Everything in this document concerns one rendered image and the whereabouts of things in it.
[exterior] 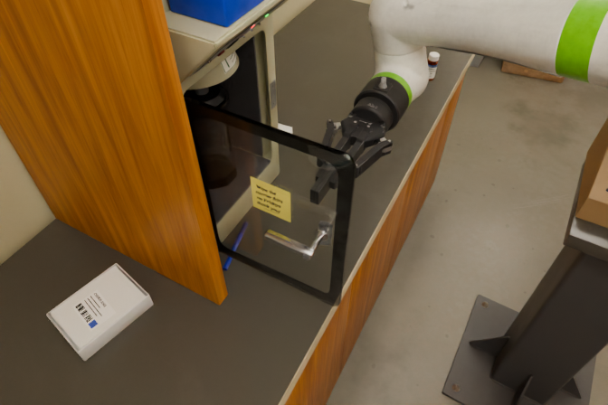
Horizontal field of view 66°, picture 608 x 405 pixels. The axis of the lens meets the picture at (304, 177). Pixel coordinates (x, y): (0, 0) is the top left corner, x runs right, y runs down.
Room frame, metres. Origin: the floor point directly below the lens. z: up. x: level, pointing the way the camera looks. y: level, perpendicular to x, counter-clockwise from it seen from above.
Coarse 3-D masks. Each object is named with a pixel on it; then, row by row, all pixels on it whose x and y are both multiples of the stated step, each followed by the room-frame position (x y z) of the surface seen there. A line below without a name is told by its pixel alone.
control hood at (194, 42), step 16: (272, 0) 0.67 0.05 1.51; (176, 16) 0.62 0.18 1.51; (256, 16) 0.63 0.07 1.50; (176, 32) 0.58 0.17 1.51; (192, 32) 0.57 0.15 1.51; (208, 32) 0.57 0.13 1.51; (224, 32) 0.57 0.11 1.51; (240, 32) 0.60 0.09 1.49; (176, 48) 0.58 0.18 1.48; (192, 48) 0.56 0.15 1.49; (208, 48) 0.55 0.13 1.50; (176, 64) 0.58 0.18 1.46; (192, 64) 0.57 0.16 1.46
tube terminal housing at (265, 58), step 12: (264, 24) 0.85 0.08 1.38; (252, 36) 0.82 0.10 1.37; (264, 36) 0.89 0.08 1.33; (264, 48) 0.89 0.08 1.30; (216, 60) 0.71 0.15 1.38; (264, 60) 0.89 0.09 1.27; (204, 72) 0.68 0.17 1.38; (264, 72) 0.89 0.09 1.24; (192, 84) 0.65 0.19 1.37; (264, 84) 0.89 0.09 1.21; (264, 96) 0.88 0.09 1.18; (276, 96) 0.88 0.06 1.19; (264, 108) 0.88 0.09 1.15; (276, 108) 0.88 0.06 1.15; (264, 120) 0.88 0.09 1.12; (276, 120) 0.87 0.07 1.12
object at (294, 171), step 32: (192, 128) 0.59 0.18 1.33; (224, 128) 0.55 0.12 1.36; (256, 128) 0.52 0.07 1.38; (224, 160) 0.56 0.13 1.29; (256, 160) 0.53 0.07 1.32; (288, 160) 0.50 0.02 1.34; (320, 160) 0.47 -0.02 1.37; (352, 160) 0.46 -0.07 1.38; (224, 192) 0.56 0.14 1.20; (320, 192) 0.47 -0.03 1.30; (352, 192) 0.45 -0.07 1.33; (224, 224) 0.57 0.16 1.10; (256, 224) 0.53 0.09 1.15; (288, 224) 0.50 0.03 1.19; (320, 224) 0.47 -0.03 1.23; (256, 256) 0.54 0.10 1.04; (288, 256) 0.50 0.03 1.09; (320, 256) 0.47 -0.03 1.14; (320, 288) 0.47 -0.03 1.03
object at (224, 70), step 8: (232, 56) 0.79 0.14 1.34; (224, 64) 0.77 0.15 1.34; (232, 64) 0.78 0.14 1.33; (208, 72) 0.74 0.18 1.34; (216, 72) 0.75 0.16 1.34; (224, 72) 0.76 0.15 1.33; (232, 72) 0.77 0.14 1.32; (200, 80) 0.73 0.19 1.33; (208, 80) 0.73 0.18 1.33; (216, 80) 0.74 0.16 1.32; (192, 88) 0.72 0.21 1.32; (200, 88) 0.72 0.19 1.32
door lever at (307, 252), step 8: (272, 232) 0.47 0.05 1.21; (320, 232) 0.47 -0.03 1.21; (272, 240) 0.46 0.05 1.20; (280, 240) 0.45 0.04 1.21; (288, 240) 0.45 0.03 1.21; (296, 240) 0.45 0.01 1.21; (320, 240) 0.46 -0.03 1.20; (288, 248) 0.44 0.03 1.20; (296, 248) 0.44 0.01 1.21; (304, 248) 0.44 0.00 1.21; (312, 248) 0.44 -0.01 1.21; (304, 256) 0.43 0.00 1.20; (312, 256) 0.43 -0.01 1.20
